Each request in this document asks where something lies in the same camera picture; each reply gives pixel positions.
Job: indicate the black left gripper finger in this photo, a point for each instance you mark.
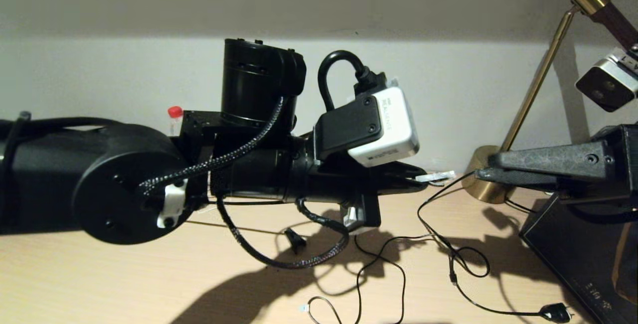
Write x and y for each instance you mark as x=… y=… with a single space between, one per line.
x=403 y=185
x=403 y=170

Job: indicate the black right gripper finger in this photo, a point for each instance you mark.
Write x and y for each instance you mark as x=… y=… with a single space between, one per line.
x=518 y=177
x=548 y=157

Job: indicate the black clip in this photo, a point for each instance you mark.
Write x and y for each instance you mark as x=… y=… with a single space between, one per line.
x=295 y=239

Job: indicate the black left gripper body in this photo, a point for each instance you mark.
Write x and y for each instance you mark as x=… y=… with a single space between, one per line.
x=339 y=184

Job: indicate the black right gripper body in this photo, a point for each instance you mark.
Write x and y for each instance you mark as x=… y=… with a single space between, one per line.
x=623 y=164

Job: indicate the clear bottle red cap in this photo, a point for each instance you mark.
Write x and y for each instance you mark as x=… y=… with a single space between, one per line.
x=175 y=111

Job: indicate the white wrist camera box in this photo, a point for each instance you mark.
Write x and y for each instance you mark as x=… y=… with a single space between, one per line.
x=389 y=129
x=605 y=84

